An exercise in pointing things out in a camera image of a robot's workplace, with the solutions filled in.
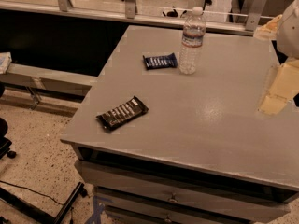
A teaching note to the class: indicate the grey metal bench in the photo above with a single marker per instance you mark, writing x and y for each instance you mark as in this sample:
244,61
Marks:
51,83

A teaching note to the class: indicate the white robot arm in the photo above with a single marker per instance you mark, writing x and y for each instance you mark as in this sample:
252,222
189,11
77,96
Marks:
284,29

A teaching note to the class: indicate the metal window railing frame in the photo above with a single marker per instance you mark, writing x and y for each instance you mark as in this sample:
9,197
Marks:
224,16

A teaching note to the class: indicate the clear plastic water bottle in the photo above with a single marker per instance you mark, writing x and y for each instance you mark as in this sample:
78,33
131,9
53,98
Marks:
192,39

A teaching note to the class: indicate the black rxbar chocolate wrapper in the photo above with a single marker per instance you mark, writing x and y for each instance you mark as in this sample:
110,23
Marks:
122,114

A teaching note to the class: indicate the black floor stand frame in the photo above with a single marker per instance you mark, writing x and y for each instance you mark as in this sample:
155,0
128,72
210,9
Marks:
39,215

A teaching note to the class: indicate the grey drawer cabinet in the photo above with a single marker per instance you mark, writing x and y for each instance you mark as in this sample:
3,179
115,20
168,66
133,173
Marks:
136,191

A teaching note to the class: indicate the black office chair base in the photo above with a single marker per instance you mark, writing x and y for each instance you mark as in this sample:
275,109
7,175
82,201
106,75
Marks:
4,142

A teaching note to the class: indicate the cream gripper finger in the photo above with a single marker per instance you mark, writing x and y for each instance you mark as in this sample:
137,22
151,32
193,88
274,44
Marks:
282,86

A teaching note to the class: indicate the blue rxbar blueberry wrapper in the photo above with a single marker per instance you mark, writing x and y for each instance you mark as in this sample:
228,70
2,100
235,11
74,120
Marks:
162,61

